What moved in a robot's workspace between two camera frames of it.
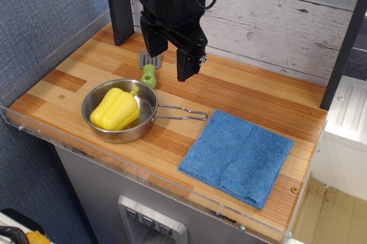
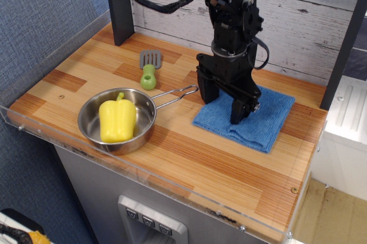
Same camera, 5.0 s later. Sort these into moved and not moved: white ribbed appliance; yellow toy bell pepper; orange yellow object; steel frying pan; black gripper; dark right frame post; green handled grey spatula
Moved: black gripper; steel frying pan
Not moved: yellow toy bell pepper; white ribbed appliance; dark right frame post; green handled grey spatula; orange yellow object
